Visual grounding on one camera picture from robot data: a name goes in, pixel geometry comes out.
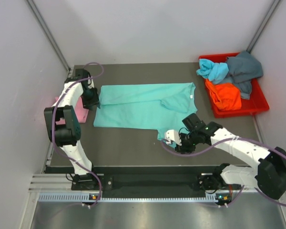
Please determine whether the grey blue t shirt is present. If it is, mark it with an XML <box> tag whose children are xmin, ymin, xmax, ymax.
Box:
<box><xmin>222</xmin><ymin>51</ymin><xmax>263</xmax><ymax>100</ymax></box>

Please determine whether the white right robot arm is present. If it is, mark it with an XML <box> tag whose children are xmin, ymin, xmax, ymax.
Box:
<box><xmin>165</xmin><ymin>114</ymin><xmax>286</xmax><ymax>200</ymax></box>

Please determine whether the light blue t shirt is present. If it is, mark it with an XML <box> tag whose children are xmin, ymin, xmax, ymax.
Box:
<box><xmin>196</xmin><ymin>59</ymin><xmax>229</xmax><ymax>84</ymax></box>

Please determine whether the orange t shirt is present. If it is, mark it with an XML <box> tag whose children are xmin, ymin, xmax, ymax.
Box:
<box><xmin>205</xmin><ymin>80</ymin><xmax>242</xmax><ymax>111</ymax></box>

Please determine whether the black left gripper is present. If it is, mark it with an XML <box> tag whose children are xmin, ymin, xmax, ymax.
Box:
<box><xmin>80</xmin><ymin>86</ymin><xmax>100</xmax><ymax>111</ymax></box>

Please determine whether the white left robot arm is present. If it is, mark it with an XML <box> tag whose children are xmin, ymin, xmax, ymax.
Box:
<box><xmin>44</xmin><ymin>68</ymin><xmax>100</xmax><ymax>189</ymax></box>

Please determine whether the grey slotted cable duct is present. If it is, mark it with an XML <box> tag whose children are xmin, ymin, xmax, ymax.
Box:
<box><xmin>38</xmin><ymin>193</ymin><xmax>230</xmax><ymax>203</ymax></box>

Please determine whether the pink folded t shirt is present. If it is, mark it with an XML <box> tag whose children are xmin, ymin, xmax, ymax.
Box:
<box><xmin>58</xmin><ymin>95</ymin><xmax>89</xmax><ymax>124</ymax></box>

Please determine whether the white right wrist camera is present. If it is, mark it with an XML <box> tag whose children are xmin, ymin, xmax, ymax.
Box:
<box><xmin>164</xmin><ymin>130</ymin><xmax>182</xmax><ymax>146</ymax></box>

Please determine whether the teal t shirt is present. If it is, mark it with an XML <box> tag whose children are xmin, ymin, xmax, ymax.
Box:
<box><xmin>93</xmin><ymin>83</ymin><xmax>197</xmax><ymax>140</ymax></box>

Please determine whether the red plastic bin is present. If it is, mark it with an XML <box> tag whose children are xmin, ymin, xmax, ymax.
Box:
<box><xmin>199</xmin><ymin>52</ymin><xmax>269</xmax><ymax>118</ymax></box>

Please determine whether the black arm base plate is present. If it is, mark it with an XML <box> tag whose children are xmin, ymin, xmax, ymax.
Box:
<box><xmin>66</xmin><ymin>172</ymin><xmax>240</xmax><ymax>197</ymax></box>

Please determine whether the aluminium frame rail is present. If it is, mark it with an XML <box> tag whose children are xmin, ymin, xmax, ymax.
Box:
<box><xmin>29</xmin><ymin>174</ymin><xmax>229</xmax><ymax>197</ymax></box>

